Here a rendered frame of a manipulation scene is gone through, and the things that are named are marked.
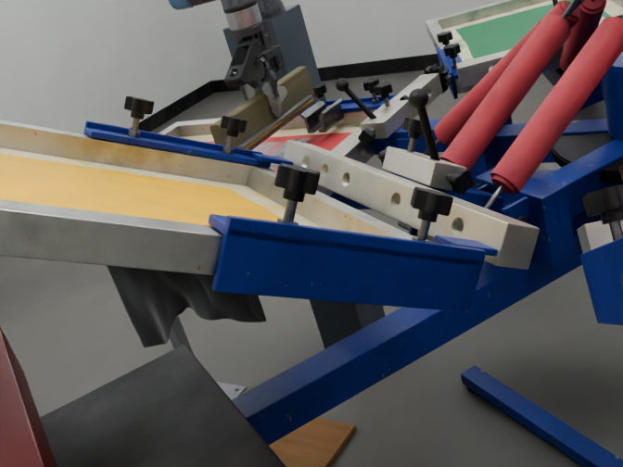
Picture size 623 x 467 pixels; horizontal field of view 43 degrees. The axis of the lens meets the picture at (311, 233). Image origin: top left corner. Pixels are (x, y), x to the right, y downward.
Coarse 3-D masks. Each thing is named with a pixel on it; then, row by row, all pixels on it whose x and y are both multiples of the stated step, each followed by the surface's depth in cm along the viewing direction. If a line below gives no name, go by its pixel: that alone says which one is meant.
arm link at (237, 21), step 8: (248, 8) 171; (256, 8) 173; (232, 16) 172; (240, 16) 171; (248, 16) 172; (256, 16) 173; (232, 24) 173; (240, 24) 172; (248, 24) 172; (256, 24) 173
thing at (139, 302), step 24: (120, 288) 210; (144, 288) 205; (168, 288) 201; (192, 288) 195; (144, 312) 211; (168, 312) 205; (216, 312) 194; (240, 312) 190; (144, 336) 216; (168, 336) 211
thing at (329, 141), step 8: (288, 136) 209; (296, 136) 207; (304, 136) 205; (312, 136) 203; (320, 136) 202; (328, 136) 200; (336, 136) 198; (344, 136) 197; (264, 144) 209; (272, 144) 207; (280, 144) 205; (312, 144) 198; (320, 144) 197; (328, 144) 195; (336, 144) 193; (264, 152) 203
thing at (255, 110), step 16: (288, 80) 186; (304, 80) 191; (256, 96) 179; (288, 96) 187; (304, 96) 192; (240, 112) 173; (256, 112) 177; (256, 128) 177; (224, 144) 169; (240, 144) 173
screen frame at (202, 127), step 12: (192, 120) 237; (204, 120) 233; (216, 120) 230; (300, 120) 211; (348, 120) 203; (360, 120) 201; (168, 132) 233; (180, 132) 237; (192, 132) 235; (204, 132) 232
